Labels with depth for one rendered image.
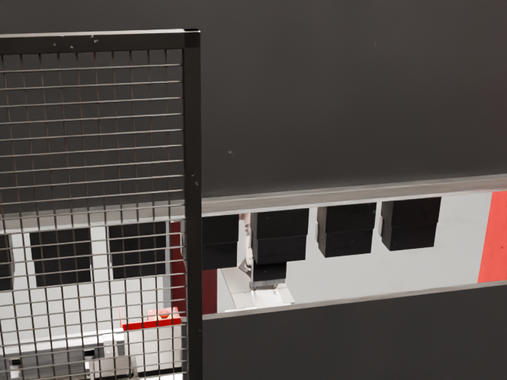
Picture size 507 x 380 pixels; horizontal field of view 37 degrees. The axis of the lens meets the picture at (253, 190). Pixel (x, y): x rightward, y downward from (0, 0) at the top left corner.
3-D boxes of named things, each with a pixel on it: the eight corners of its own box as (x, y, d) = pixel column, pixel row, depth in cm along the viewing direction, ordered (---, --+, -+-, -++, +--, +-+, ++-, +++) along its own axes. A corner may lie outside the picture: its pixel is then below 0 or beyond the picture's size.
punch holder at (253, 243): (298, 246, 223) (300, 195, 216) (306, 259, 215) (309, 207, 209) (248, 250, 220) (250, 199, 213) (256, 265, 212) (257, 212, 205)
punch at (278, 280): (284, 281, 223) (285, 253, 219) (285, 285, 221) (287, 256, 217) (250, 285, 220) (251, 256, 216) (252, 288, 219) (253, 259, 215)
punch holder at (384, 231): (422, 234, 232) (428, 185, 225) (434, 246, 224) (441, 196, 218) (377, 238, 229) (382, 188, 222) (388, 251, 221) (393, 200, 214)
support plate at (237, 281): (272, 262, 251) (272, 259, 251) (294, 304, 228) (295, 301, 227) (219, 268, 247) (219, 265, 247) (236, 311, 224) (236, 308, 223)
